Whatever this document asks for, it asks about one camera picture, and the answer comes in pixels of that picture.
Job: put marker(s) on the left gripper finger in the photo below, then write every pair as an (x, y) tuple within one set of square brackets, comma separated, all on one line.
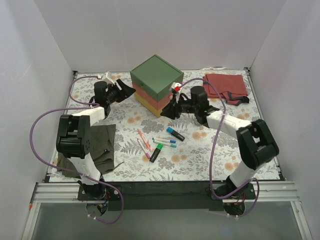
[(120, 97), (125, 89)]

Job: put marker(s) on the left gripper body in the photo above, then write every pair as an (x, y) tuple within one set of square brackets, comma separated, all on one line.
[(119, 90)]

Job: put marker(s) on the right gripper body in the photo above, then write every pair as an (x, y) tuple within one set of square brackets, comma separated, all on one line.
[(177, 108)]

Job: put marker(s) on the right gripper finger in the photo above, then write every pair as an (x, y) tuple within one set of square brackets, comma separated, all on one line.
[(172, 110), (183, 96)]

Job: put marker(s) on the yellow bottom drawer box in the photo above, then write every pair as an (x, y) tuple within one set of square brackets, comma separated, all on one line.
[(148, 106)]

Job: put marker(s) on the pink drawer box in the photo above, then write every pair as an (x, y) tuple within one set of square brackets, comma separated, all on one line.
[(157, 104)]

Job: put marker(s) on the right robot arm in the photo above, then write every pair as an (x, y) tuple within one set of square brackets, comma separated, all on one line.
[(256, 143)]

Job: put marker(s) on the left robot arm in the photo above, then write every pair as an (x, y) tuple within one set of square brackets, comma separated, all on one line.
[(74, 134)]

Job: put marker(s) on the blue cap black highlighter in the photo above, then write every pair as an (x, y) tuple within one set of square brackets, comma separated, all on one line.
[(175, 134)]

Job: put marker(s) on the white blue marker pen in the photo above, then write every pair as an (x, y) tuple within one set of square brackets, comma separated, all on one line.
[(164, 140)]

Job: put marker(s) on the white teal marker pen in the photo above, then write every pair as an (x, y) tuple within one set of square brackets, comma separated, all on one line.
[(172, 145)]

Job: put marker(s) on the red folded cloth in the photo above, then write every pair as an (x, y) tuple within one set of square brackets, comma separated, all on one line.
[(229, 87)]

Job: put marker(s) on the green cap black highlighter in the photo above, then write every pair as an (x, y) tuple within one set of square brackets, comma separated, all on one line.
[(156, 152)]

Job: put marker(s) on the orange pink marker pen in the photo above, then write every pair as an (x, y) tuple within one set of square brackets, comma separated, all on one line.
[(144, 140)]

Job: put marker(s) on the olive green folded cloth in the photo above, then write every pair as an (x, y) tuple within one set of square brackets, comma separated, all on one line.
[(102, 142)]

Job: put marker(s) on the white magenta marker pen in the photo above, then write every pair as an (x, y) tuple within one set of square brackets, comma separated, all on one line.
[(143, 149)]

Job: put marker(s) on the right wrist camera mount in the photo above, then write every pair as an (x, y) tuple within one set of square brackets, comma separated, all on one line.
[(176, 91)]

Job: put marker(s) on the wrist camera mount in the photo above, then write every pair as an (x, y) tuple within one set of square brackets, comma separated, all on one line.
[(176, 91), (108, 79)]

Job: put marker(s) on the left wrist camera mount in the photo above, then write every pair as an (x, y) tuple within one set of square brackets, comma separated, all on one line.
[(108, 79)]

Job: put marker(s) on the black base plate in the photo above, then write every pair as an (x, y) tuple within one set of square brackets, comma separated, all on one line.
[(168, 195)]

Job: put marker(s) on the aluminium frame rail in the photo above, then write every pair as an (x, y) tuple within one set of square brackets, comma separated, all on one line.
[(72, 192)]

